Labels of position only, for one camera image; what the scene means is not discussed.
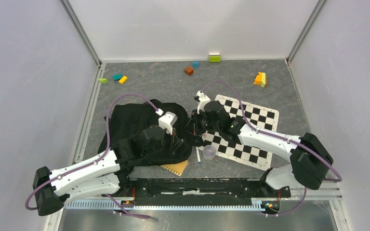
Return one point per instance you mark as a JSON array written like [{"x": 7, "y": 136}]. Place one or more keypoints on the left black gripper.
[{"x": 176, "y": 144}]

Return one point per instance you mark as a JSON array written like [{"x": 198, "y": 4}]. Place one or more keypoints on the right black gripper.
[{"x": 196, "y": 125}]

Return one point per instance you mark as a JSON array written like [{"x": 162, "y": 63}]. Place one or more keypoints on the black student backpack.
[{"x": 131, "y": 119}]

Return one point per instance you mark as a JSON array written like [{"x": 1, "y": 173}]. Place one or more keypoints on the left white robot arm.
[{"x": 106, "y": 173}]

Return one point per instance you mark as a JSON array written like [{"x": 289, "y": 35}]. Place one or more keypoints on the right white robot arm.
[{"x": 309, "y": 161}]

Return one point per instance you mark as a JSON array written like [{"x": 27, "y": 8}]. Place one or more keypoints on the white blue marker pen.
[{"x": 198, "y": 155}]

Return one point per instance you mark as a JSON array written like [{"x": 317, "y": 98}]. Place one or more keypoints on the brown spiral notebook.
[{"x": 177, "y": 168}]

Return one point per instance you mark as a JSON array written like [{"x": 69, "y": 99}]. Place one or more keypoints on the clear paperclip jar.
[{"x": 209, "y": 152}]

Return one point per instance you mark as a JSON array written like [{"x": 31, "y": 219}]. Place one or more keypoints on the brown cube block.
[{"x": 189, "y": 71}]

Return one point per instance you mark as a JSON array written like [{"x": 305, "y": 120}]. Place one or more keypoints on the orange stepped block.
[{"x": 258, "y": 79}]

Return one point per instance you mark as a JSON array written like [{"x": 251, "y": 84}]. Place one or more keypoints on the green white block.
[{"x": 214, "y": 57}]

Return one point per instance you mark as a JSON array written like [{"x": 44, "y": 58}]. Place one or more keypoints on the yellow-green block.
[{"x": 263, "y": 80}]

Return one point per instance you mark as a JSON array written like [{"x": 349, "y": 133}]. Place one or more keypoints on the yellow small block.
[{"x": 123, "y": 79}]

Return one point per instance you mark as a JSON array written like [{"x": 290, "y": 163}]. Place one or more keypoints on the teal block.
[{"x": 117, "y": 77}]

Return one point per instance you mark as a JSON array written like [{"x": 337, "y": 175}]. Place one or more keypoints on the green half-round block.
[{"x": 103, "y": 80}]

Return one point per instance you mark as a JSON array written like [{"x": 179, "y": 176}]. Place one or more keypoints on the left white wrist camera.
[{"x": 166, "y": 120}]

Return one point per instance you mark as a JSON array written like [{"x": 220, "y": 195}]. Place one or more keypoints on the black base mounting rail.
[{"x": 198, "y": 191}]

